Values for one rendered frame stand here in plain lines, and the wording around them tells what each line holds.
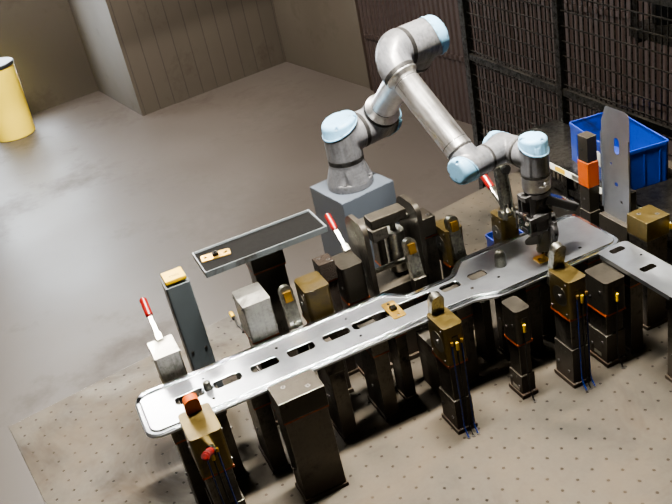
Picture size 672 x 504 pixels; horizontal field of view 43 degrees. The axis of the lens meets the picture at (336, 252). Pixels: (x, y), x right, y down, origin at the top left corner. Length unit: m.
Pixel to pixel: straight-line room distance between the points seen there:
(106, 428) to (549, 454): 1.30
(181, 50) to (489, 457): 5.81
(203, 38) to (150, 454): 5.50
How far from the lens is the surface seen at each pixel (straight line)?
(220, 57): 7.72
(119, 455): 2.58
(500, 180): 2.49
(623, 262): 2.39
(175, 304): 2.39
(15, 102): 7.82
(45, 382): 4.35
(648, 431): 2.32
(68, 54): 8.48
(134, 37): 7.40
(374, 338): 2.20
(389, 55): 2.33
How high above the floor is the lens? 2.28
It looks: 30 degrees down
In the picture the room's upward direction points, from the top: 12 degrees counter-clockwise
